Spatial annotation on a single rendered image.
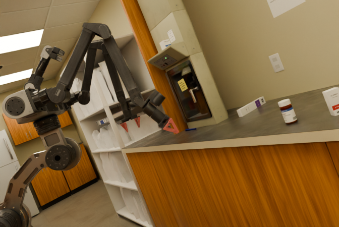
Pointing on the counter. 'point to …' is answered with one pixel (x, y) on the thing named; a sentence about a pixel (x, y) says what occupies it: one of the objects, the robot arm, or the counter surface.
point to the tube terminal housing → (160, 33)
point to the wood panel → (146, 46)
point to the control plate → (165, 61)
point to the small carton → (165, 44)
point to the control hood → (179, 51)
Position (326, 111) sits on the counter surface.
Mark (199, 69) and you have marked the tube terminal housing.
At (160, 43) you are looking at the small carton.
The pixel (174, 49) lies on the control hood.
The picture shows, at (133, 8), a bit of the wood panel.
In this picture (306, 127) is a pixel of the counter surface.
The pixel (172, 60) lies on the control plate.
